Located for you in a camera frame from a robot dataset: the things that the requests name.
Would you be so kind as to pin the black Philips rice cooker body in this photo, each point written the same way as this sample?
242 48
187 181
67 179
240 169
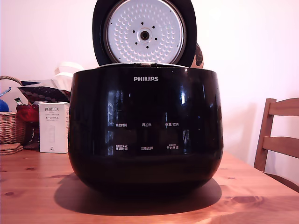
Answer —
144 105

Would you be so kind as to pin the tan globe with dark pattern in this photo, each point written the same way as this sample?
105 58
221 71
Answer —
199 56

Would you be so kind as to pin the white folded cloth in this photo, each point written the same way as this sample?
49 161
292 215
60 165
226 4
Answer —
63 72

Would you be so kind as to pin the white Porlex box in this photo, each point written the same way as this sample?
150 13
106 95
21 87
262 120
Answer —
52 130

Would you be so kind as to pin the dark dotted patterned cloth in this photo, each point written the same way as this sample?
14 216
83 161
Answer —
39 93

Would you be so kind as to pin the wooden slat-back chair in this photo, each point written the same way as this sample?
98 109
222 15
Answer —
266 130

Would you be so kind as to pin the red glass bowl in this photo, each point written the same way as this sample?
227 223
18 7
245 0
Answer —
26 113

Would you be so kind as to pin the green and white packet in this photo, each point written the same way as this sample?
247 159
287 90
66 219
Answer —
18 101

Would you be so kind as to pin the woven wicker basket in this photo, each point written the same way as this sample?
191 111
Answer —
9 128

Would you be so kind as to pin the blue ribbon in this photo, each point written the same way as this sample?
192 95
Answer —
7 91

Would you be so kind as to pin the blue ball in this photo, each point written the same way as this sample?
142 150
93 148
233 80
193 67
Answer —
3 106

